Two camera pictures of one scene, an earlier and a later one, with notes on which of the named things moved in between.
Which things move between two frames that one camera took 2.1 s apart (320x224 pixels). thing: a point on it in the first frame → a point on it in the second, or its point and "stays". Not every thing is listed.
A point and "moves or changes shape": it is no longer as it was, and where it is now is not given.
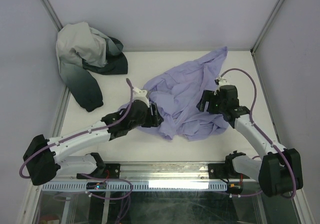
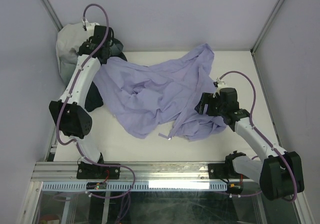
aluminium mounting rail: [141, 172] stays
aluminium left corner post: [48, 7] stays
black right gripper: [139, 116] → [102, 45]
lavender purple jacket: [176, 94] moves or changes shape
